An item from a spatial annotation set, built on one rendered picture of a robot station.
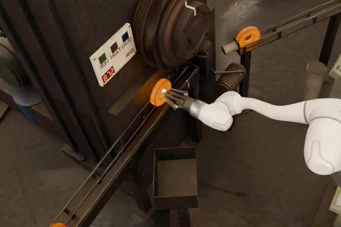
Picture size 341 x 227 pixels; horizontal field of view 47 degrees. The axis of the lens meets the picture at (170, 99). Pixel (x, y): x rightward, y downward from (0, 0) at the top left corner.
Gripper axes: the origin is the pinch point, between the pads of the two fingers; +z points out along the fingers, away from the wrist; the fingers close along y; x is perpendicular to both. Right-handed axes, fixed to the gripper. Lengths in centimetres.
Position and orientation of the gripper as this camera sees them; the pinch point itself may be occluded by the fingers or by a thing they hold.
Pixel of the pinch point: (160, 90)
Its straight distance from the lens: 205.8
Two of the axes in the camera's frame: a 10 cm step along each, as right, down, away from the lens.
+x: -0.7, -6.1, -7.9
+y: 5.6, -6.8, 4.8
